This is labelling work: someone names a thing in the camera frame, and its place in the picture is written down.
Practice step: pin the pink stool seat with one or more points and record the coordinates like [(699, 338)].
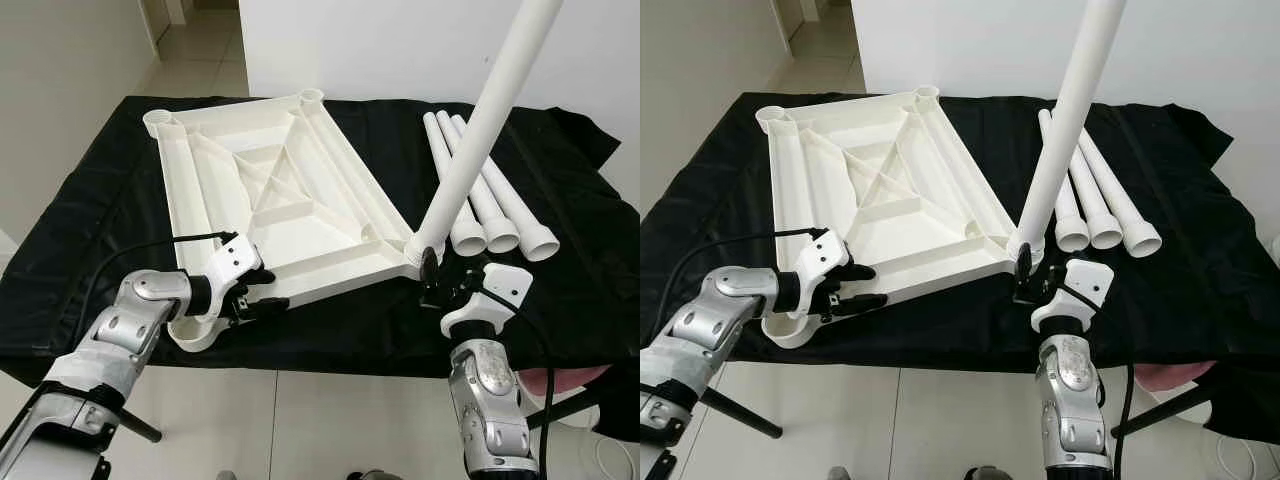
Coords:
[(1180, 375), (570, 378)]

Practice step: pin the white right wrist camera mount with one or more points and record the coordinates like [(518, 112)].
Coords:
[(1085, 280), (500, 285)]

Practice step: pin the white plastic table leg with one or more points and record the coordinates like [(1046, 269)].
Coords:
[(1125, 205), (470, 235), (1072, 232), (525, 215), (1070, 110), (495, 215), (1098, 205), (480, 130)]

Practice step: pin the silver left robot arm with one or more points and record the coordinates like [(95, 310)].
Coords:
[(120, 330), (720, 320)]

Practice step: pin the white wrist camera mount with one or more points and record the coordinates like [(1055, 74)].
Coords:
[(232, 260), (822, 255), (500, 285), (1085, 280)]

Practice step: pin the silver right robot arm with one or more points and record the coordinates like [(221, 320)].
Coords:
[(485, 390), (1070, 390)]

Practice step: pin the grey right robot foot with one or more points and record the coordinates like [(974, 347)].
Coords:
[(988, 473), (368, 474)]

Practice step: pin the black table cloth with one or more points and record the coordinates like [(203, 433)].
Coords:
[(1180, 300), (560, 320)]

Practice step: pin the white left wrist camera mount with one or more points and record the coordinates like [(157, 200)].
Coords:
[(822, 255), (232, 260)]

